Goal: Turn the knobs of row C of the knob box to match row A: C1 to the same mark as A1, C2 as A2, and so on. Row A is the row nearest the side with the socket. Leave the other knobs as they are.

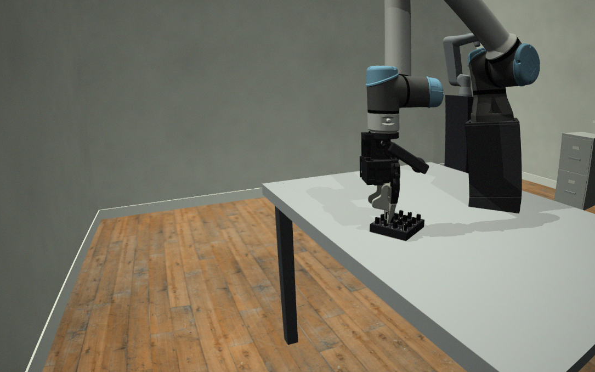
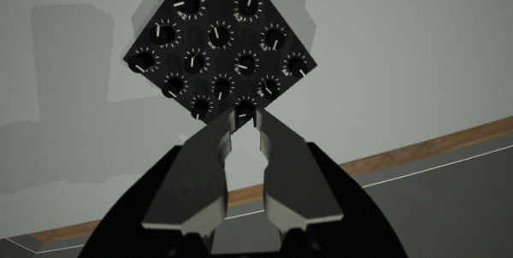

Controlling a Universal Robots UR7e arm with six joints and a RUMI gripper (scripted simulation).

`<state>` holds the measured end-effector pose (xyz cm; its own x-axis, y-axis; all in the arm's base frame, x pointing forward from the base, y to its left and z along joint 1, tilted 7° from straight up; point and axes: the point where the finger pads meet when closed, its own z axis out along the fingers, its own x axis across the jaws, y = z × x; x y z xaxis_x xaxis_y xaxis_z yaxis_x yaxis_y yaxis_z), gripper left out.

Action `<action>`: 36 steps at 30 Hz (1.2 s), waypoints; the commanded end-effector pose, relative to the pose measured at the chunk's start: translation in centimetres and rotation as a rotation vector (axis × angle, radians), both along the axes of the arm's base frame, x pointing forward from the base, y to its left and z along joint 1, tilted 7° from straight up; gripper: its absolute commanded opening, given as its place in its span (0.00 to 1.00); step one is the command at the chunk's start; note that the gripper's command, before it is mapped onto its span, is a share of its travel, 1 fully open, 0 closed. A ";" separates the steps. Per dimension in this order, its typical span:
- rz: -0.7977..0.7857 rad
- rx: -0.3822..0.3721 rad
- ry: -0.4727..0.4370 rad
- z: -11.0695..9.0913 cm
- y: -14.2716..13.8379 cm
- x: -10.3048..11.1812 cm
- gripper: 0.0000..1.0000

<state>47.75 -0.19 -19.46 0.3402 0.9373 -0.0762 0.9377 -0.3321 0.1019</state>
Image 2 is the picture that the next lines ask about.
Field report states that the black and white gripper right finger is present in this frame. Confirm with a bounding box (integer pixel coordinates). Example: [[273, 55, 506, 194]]
[[252, 104, 409, 258]]

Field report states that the black knob box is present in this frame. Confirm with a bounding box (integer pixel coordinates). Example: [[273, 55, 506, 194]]
[[122, 0, 318, 135]]

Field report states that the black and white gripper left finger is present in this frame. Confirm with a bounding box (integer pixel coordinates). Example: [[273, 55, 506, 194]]
[[78, 104, 239, 258]]

